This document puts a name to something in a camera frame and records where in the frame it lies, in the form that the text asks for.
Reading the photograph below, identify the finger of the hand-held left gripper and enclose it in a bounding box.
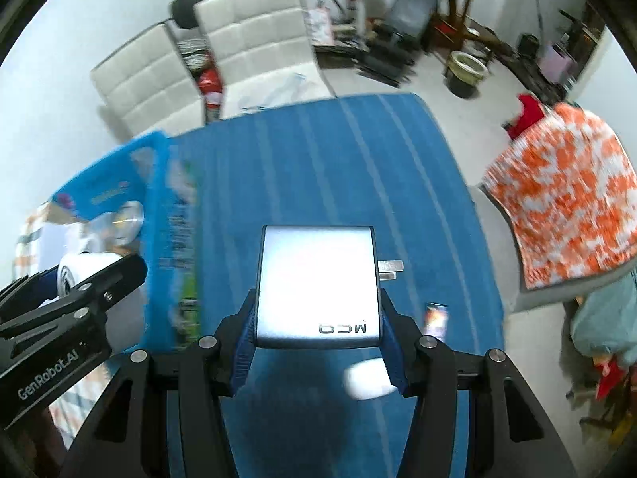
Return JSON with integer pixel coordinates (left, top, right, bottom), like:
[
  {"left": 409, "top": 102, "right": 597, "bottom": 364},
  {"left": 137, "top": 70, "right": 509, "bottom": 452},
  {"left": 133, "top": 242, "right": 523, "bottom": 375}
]
[
  {"left": 0, "top": 268, "right": 61, "bottom": 315},
  {"left": 0, "top": 253, "right": 149, "bottom": 342}
]

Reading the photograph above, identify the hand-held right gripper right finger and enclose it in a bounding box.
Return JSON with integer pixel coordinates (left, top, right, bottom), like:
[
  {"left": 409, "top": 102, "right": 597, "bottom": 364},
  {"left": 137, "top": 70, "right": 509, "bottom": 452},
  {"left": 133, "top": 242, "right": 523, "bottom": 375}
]
[{"left": 378, "top": 291, "right": 578, "bottom": 478}]

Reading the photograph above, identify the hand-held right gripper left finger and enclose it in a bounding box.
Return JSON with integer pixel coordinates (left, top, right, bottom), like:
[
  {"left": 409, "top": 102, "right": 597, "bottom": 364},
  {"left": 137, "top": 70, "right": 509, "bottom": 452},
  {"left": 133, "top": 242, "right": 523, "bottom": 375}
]
[{"left": 74, "top": 289, "right": 260, "bottom": 478}]

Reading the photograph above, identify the white jar with white lid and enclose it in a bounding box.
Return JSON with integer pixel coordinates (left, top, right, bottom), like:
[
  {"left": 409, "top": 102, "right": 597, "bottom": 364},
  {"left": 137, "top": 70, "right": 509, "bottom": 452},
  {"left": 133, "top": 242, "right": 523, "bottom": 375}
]
[{"left": 57, "top": 253, "right": 123, "bottom": 306}]

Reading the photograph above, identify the blue cardboard box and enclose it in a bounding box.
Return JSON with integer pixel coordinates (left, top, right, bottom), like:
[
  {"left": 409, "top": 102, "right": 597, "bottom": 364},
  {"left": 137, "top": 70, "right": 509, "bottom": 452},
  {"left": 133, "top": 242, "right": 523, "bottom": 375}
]
[{"left": 49, "top": 131, "right": 206, "bottom": 355}]

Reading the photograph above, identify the square wall charger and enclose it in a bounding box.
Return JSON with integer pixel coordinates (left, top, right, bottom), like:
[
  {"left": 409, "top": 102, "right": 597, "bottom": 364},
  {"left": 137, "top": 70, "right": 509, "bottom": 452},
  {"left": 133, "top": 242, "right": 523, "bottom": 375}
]
[{"left": 255, "top": 225, "right": 405, "bottom": 350}]

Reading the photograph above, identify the white earbud case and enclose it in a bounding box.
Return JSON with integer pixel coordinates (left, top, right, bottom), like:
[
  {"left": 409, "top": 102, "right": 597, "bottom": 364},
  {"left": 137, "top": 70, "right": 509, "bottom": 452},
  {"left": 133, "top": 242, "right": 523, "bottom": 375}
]
[{"left": 343, "top": 357, "right": 395, "bottom": 401}]

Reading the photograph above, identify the checked orange and teal cloth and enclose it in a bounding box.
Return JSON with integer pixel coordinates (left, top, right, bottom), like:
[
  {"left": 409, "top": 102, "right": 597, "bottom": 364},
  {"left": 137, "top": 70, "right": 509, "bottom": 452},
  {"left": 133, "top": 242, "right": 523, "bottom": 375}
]
[{"left": 14, "top": 203, "right": 123, "bottom": 459}]

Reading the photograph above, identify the printed lighter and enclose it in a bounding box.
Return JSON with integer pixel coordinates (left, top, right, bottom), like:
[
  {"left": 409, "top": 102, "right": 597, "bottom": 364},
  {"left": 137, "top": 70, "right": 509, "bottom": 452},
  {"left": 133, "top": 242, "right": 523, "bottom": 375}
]
[{"left": 423, "top": 302, "right": 451, "bottom": 342}]

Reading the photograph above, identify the grey armchair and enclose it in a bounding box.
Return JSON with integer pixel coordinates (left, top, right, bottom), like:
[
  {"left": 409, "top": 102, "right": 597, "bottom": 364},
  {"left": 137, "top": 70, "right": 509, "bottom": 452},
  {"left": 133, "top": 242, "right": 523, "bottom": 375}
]
[{"left": 475, "top": 183, "right": 637, "bottom": 315}]

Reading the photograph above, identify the blue striped cloth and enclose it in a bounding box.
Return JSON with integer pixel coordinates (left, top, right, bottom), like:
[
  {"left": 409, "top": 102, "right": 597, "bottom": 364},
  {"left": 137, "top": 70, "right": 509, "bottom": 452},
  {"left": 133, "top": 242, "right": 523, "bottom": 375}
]
[{"left": 164, "top": 92, "right": 506, "bottom": 478}]

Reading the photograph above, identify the white quilted chair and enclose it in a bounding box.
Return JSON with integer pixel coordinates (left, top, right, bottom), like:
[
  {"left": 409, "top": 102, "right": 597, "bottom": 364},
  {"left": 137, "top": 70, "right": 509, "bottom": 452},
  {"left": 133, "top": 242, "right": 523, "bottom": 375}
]
[
  {"left": 90, "top": 25, "right": 206, "bottom": 141},
  {"left": 193, "top": 0, "right": 337, "bottom": 121}
]

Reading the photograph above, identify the red fabric item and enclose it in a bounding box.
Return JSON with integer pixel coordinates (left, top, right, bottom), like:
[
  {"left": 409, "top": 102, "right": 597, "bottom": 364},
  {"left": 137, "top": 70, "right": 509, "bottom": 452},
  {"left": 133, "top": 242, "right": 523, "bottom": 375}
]
[{"left": 594, "top": 357, "right": 629, "bottom": 400}]

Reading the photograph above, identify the orange floral cushion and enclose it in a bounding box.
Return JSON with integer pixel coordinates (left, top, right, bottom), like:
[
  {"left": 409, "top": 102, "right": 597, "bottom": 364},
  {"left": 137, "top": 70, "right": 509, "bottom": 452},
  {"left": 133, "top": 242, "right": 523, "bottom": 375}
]
[{"left": 482, "top": 102, "right": 637, "bottom": 291}]

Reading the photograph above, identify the red cloth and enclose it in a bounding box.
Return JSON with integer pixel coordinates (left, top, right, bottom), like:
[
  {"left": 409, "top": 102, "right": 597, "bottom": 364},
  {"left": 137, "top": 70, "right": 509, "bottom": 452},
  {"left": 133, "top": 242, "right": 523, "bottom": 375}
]
[{"left": 506, "top": 93, "right": 547, "bottom": 141}]

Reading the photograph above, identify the round waste bin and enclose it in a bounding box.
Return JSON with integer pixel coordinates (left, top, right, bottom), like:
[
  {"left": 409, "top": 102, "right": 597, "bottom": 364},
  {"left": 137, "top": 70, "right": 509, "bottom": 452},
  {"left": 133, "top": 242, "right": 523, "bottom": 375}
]
[{"left": 444, "top": 50, "right": 491, "bottom": 100}]

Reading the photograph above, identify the pink suitcase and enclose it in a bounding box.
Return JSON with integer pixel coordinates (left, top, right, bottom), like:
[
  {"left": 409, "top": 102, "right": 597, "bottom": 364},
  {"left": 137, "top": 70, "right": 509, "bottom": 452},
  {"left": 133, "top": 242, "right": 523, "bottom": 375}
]
[{"left": 539, "top": 42, "right": 579, "bottom": 86}]

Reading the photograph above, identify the small black bag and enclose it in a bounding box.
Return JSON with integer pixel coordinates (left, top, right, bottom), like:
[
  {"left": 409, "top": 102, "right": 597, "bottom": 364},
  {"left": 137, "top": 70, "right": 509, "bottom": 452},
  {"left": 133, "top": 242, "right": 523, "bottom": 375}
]
[{"left": 517, "top": 33, "right": 541, "bottom": 59}]

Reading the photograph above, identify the black weight bench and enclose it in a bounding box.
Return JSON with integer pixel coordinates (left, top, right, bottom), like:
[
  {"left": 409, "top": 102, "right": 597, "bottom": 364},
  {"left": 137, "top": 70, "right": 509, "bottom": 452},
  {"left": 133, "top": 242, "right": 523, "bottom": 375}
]
[{"left": 357, "top": 0, "right": 445, "bottom": 86}]

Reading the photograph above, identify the wire clothes hanger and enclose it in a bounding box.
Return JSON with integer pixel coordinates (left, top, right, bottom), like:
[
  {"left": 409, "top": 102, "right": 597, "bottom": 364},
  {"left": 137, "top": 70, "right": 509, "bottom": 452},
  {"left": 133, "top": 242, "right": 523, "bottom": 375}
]
[
  {"left": 264, "top": 74, "right": 312, "bottom": 105},
  {"left": 238, "top": 90, "right": 279, "bottom": 111}
]

